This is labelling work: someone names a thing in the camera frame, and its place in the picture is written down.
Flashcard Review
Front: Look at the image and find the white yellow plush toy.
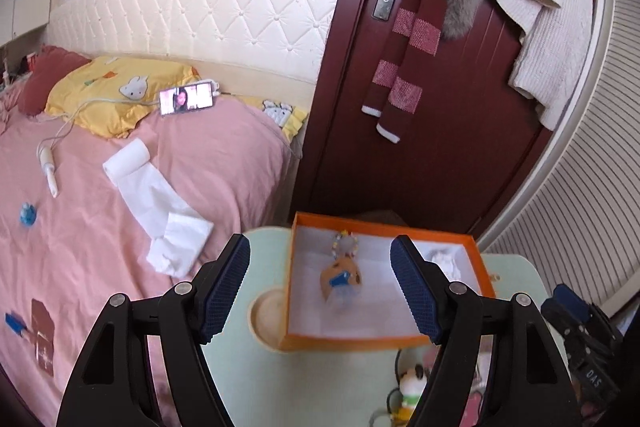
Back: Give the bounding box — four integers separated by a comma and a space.
387, 363, 429, 424

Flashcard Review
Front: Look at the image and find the brown pink flat packet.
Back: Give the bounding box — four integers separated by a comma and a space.
29, 298, 56, 378

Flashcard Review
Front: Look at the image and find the white wardrobe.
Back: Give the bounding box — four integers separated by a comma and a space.
0, 0, 71, 48

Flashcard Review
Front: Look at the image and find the red pillow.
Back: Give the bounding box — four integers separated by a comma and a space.
18, 45, 92, 117

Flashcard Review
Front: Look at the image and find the smartphone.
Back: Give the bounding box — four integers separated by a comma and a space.
158, 79, 218, 116

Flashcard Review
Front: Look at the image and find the pink quilt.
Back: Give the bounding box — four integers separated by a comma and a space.
0, 82, 302, 427

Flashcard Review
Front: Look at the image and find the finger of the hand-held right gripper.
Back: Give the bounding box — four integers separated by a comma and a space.
542, 284, 601, 343

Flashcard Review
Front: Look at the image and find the yellow cartoon pillow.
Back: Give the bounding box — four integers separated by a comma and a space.
262, 99, 309, 144
44, 55, 202, 140

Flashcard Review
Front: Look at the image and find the white knit sweater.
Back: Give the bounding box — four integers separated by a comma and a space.
492, 0, 597, 132

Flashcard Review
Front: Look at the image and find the white corded handheld device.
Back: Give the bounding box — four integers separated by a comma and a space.
36, 79, 162, 199

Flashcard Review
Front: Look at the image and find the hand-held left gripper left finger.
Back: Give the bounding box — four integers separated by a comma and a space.
55, 234, 251, 427

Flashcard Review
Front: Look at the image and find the white toilet paper roll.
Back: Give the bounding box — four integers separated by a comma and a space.
102, 138, 214, 279

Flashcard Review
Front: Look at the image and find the red white striped scarf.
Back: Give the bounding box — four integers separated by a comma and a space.
361, 0, 459, 144

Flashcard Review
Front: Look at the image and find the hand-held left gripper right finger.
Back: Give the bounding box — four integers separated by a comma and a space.
390, 234, 583, 427

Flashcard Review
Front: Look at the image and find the orange cardboard box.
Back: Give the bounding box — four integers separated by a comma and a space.
278, 212, 497, 352

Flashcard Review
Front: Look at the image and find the dark red door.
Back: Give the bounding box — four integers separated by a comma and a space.
291, 0, 597, 239

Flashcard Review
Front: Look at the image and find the small blue block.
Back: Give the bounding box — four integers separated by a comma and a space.
4, 311, 27, 339

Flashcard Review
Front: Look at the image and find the cream tufted headboard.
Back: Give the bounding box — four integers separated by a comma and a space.
46, 0, 347, 102

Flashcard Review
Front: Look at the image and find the brown plush keychain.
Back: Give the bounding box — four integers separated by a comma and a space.
319, 231, 364, 309

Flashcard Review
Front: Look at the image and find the mint green cartoon desktop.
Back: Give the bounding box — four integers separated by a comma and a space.
242, 226, 557, 427

